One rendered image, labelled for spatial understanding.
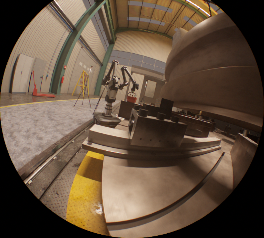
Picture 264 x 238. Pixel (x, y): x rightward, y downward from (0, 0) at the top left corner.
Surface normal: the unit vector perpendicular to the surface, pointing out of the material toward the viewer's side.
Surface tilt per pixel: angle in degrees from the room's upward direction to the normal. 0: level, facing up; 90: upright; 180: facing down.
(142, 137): 90
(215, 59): 90
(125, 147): 90
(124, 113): 90
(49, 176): 0
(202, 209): 0
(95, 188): 0
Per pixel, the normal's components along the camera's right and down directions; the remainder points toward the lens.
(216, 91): -0.95, -0.20
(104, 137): 0.17, -0.20
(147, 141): 0.11, 0.11
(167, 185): 0.22, -0.97
